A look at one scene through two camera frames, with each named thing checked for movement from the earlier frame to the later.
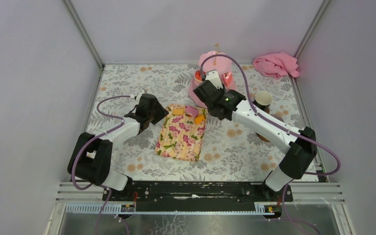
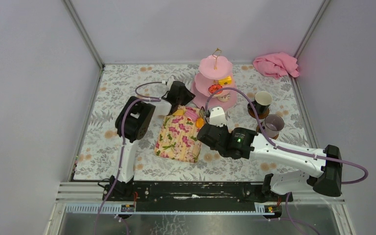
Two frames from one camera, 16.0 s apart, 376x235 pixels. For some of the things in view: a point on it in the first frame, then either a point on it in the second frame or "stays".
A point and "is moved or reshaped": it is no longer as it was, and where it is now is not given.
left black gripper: [153, 108] -> [181, 98]
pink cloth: [277, 65] stays
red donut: [198, 76] is moved or reshaped
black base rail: [197, 196] stays
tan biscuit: [178, 111] stays
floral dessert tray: [180, 136] stays
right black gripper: [223, 90] -> [223, 128]
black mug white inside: [263, 100] stays
